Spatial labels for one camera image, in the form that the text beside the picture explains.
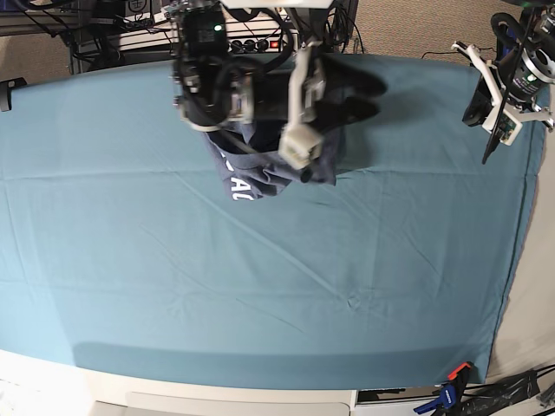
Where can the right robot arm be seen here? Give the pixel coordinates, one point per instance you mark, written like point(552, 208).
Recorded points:
point(217, 87)

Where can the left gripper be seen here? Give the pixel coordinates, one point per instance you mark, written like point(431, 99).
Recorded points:
point(512, 84)

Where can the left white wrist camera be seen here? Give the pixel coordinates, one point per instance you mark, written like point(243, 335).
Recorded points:
point(507, 129)

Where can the orange blue clamp bottom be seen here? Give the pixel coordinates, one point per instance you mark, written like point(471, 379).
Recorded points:
point(450, 394)

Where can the blue-grey heathered T-shirt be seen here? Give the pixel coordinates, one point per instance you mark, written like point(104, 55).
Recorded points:
point(251, 176)

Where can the teal table cloth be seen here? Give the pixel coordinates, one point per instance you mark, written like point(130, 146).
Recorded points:
point(121, 252)

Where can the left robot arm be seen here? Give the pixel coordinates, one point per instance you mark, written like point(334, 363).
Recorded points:
point(533, 30)

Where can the white overhead camera mount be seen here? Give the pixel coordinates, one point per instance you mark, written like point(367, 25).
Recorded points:
point(256, 4)

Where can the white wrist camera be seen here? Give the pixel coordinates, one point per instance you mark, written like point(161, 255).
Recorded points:
point(507, 129)
point(299, 145)

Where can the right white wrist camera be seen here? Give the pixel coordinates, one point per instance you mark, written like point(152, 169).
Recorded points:
point(299, 145)

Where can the black clamp left edge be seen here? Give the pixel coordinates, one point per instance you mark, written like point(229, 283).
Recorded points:
point(6, 88)

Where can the white power strip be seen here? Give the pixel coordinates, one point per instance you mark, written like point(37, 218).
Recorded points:
point(266, 44)

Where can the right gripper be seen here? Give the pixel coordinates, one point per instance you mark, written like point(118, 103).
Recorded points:
point(290, 96)

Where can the black plastic bag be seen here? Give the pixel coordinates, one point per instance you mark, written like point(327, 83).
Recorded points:
point(504, 393)

